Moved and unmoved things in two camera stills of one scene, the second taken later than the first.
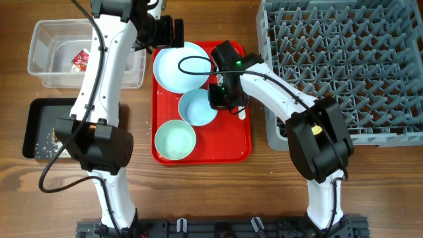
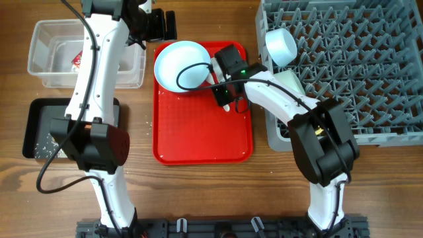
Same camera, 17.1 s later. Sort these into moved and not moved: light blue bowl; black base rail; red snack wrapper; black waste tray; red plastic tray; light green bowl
Moved: light blue bowl; light green bowl
Not moved: black waste tray; black base rail; red plastic tray; red snack wrapper
